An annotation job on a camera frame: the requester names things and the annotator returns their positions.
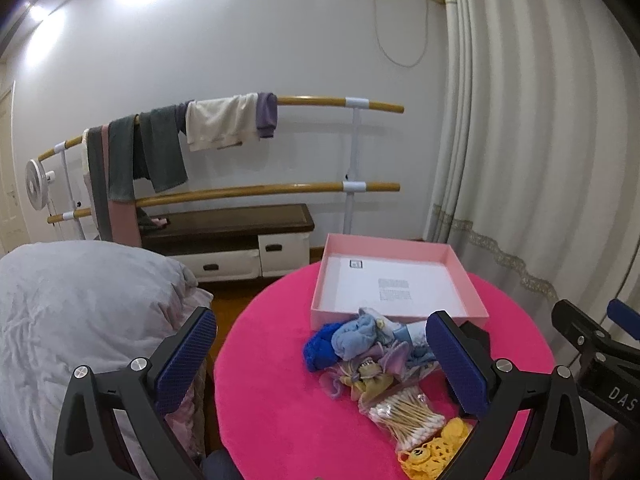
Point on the pink shallow cardboard box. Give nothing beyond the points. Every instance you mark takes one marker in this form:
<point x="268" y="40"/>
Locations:
<point x="395" y="280"/>

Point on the white cloth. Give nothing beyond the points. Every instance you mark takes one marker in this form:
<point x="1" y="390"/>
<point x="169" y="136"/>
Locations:
<point x="86" y="160"/>

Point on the white electric fan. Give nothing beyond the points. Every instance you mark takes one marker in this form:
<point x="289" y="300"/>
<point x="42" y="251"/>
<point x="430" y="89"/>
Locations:
<point x="37" y="182"/>

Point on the grey cloth strip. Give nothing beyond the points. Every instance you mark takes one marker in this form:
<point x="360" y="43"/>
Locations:
<point x="97" y="185"/>

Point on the dark grey towel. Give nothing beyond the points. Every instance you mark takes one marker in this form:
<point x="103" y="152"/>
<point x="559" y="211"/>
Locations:
<point x="160" y="150"/>
<point x="122" y="160"/>

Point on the olive yellow scrunchie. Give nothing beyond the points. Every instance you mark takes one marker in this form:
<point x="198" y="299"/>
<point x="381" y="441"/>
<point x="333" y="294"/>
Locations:
<point x="372" y="382"/>

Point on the pale pink bed sheet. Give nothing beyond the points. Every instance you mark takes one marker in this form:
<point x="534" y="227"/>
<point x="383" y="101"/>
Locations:
<point x="186" y="410"/>

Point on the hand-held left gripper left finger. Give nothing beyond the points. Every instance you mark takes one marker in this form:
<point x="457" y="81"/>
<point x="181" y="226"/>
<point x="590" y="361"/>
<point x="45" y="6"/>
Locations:
<point x="185" y="355"/>

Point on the light blue fluffy cloth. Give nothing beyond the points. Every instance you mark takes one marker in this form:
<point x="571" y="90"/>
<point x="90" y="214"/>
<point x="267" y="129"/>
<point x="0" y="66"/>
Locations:
<point x="357" y="335"/>

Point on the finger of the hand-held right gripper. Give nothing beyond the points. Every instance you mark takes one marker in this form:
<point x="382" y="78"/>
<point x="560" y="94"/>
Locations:
<point x="575" y="322"/>
<point x="625" y="315"/>

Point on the wooden ballet barre rack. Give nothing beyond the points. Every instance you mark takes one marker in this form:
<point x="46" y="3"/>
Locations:
<point x="320" y="187"/>

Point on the round pink table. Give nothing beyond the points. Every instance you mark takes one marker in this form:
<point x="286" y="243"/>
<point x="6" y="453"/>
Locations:
<point x="280" y="385"/>

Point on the small pink item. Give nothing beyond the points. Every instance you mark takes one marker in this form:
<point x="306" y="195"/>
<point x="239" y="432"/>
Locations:
<point x="160" y="221"/>

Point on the grey duvet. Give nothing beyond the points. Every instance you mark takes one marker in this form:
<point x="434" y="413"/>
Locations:
<point x="75" y="320"/>

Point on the bag of cotton swabs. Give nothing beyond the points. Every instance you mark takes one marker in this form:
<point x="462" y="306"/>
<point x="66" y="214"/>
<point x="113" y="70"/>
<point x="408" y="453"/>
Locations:
<point x="405" y="415"/>

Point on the cream curtain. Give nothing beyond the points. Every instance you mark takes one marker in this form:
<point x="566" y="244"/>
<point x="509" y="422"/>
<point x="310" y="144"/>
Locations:
<point x="540" y="135"/>

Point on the cream cloth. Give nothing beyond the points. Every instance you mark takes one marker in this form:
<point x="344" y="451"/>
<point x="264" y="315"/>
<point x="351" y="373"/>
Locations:
<point x="220" y="122"/>

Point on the yellow crochet piece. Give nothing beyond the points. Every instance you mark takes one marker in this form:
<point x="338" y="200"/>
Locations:
<point x="435" y="452"/>

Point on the royal blue mesh scrunchie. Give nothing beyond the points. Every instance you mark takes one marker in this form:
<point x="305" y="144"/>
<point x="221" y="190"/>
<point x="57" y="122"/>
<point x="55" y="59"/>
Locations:
<point x="320" y="347"/>

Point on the pink cloth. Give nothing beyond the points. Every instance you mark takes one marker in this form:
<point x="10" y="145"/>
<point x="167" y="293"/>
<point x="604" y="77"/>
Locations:
<point x="122" y="225"/>

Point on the purple cloth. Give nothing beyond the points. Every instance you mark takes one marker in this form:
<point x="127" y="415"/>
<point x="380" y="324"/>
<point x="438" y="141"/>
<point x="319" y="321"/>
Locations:
<point x="266" y="115"/>

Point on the dark top bench cabinet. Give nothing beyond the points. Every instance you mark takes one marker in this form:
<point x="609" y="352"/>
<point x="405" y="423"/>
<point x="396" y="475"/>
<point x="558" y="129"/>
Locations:
<point x="225" y="240"/>

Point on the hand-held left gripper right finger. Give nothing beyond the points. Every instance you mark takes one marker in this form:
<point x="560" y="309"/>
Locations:
<point x="457" y="360"/>

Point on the mauve organza scrunchie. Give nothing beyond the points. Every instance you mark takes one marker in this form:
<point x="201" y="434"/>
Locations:
<point x="335" y="380"/>

